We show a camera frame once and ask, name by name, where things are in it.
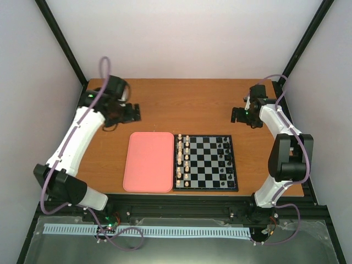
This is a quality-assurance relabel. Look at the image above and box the pink plastic tray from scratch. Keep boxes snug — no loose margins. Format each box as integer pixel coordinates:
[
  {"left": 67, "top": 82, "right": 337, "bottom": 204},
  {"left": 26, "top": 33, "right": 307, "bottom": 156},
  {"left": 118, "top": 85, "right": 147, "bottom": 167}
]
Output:
[{"left": 123, "top": 132, "right": 174, "bottom": 193}]

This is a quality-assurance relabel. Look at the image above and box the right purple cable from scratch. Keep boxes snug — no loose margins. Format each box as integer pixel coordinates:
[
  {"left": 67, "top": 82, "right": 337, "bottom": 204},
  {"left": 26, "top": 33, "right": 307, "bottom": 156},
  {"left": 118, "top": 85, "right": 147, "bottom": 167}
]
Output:
[{"left": 247, "top": 74, "right": 311, "bottom": 245}]

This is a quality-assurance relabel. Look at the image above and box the black white chess board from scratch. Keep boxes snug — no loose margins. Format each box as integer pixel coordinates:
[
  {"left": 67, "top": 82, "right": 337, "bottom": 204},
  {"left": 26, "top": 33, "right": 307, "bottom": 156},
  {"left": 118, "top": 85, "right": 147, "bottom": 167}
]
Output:
[{"left": 173, "top": 135, "right": 239, "bottom": 192}]

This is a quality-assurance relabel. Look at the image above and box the light blue slotted cable duct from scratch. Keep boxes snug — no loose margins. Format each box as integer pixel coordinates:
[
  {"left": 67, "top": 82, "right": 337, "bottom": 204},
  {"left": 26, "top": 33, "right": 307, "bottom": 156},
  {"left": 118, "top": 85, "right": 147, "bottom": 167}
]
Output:
[{"left": 42, "top": 223, "right": 251, "bottom": 240}]

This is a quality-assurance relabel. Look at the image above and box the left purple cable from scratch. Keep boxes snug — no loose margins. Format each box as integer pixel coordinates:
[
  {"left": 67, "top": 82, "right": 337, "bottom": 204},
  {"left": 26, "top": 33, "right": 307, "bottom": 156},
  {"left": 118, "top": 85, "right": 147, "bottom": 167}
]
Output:
[{"left": 40, "top": 56, "right": 145, "bottom": 251}]

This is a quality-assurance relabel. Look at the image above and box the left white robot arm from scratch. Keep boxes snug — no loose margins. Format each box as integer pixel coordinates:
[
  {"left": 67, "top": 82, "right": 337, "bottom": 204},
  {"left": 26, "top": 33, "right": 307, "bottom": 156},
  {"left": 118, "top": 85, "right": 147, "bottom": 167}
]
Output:
[{"left": 34, "top": 75, "right": 141, "bottom": 222}]

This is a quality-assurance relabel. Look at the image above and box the purple cable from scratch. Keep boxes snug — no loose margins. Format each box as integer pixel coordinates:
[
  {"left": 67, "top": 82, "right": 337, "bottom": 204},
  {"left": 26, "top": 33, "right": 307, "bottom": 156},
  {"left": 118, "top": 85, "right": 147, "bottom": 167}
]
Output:
[
  {"left": 40, "top": 56, "right": 145, "bottom": 251},
  {"left": 247, "top": 74, "right": 311, "bottom": 245}
]

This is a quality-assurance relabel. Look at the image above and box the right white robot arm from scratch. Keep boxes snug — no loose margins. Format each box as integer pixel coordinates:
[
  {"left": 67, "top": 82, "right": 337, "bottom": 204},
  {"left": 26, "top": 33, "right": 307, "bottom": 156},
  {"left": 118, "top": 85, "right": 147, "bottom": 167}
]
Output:
[{"left": 231, "top": 84, "right": 314, "bottom": 223}]

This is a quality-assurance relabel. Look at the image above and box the black aluminium frame rail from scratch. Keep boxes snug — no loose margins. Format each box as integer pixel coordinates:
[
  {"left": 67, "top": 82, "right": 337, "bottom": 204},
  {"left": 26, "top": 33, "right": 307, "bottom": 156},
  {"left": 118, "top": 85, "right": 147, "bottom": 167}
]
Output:
[{"left": 35, "top": 192, "right": 329, "bottom": 223}]

